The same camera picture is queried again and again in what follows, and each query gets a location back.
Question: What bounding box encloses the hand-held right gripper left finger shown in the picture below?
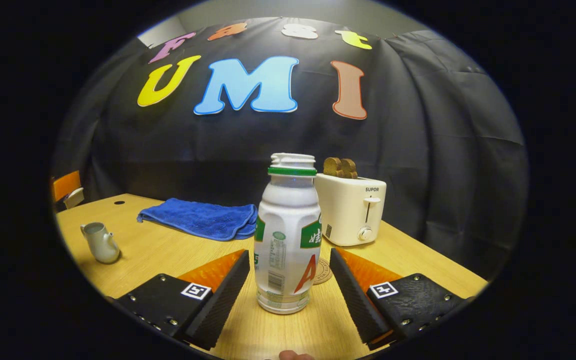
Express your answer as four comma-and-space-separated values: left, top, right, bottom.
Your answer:
113, 249, 251, 351

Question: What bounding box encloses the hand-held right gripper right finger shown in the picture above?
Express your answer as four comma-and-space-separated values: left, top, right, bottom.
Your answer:
329, 247, 469, 351

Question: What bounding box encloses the white blue teacup lid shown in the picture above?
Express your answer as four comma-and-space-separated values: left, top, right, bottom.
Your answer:
64, 187, 85, 210

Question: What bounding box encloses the round brown coaster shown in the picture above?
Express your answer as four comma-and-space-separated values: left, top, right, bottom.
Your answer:
312, 257, 335, 286

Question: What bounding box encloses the white plastic water bottle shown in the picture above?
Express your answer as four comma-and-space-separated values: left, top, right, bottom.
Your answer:
254, 153, 323, 315

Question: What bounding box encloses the blue towel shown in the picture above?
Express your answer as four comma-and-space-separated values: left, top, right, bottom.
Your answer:
137, 198, 259, 242

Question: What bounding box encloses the cream toaster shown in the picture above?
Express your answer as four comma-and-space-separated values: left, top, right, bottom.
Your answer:
314, 173, 387, 247

